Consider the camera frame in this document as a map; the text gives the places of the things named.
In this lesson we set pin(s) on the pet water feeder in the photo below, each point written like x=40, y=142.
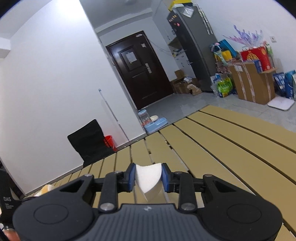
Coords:
x=150, y=124

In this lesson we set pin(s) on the white wall cabinet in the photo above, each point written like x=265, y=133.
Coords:
x=172, y=46

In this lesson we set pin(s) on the yellow white plush toy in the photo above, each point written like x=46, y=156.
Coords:
x=45, y=189

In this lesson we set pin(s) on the tan folding slat table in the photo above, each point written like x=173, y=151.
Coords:
x=253, y=154

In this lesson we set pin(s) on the red bucket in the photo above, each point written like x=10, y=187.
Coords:
x=109, y=142

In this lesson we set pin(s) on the grey tall refrigerator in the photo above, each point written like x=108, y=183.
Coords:
x=196, y=37

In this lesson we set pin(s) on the red gift box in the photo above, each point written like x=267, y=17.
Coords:
x=259, y=53

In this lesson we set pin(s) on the dark brown entrance door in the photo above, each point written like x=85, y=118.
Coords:
x=140, y=69

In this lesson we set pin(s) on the blue pet food bag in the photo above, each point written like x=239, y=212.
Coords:
x=285, y=84

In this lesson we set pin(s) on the white foam wedge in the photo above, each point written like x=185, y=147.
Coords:
x=149, y=180

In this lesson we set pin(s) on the white bathroom scale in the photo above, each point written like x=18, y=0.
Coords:
x=281, y=103

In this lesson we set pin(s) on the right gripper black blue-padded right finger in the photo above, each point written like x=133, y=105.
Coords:
x=181, y=183

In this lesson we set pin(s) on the green snack bag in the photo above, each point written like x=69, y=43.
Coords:
x=224, y=87

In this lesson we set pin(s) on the large cardboard box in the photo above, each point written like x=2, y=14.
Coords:
x=251, y=85

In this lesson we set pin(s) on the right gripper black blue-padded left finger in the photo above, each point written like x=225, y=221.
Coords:
x=114, y=183

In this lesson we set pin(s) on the white mop handle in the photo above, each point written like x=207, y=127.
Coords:
x=100, y=92

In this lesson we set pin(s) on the black folding chair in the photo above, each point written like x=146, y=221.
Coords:
x=89, y=143

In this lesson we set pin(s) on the person's left hand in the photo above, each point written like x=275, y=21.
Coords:
x=11, y=234

